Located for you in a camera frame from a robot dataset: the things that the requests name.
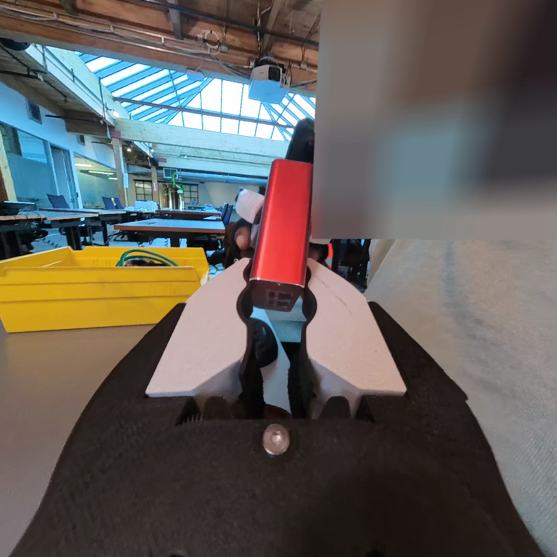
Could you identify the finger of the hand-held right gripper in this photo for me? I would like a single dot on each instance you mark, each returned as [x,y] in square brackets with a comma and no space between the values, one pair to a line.
[251,209]

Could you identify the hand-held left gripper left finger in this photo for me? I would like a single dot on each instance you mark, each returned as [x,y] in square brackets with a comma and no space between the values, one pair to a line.
[204,348]

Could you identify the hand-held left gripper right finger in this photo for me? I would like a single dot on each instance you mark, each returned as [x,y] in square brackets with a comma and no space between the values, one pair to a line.
[348,348]

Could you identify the red power bank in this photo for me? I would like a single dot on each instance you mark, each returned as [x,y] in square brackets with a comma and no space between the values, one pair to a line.
[283,226]

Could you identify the yellow plastic bin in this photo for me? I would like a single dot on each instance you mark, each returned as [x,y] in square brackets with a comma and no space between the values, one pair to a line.
[87,300]

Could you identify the person's right forearm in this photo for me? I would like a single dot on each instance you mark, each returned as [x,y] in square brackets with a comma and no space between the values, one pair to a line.
[457,348]

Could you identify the person's right hand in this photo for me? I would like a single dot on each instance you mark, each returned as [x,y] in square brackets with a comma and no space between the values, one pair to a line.
[241,238]

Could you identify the black mesh chair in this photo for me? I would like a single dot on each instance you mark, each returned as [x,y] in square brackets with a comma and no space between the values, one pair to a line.
[263,343]

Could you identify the white ceiling projector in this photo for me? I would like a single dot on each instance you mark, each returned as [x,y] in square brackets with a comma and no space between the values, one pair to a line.
[267,87]

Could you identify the wooden top office desk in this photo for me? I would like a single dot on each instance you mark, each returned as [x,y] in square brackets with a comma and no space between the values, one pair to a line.
[187,213]
[43,216]
[117,212]
[174,225]

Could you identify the hanging green plant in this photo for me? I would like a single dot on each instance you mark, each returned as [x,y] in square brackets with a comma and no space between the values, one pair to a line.
[174,185]

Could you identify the blue office chair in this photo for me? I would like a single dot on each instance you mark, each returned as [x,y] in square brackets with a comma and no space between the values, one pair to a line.
[113,202]
[58,201]

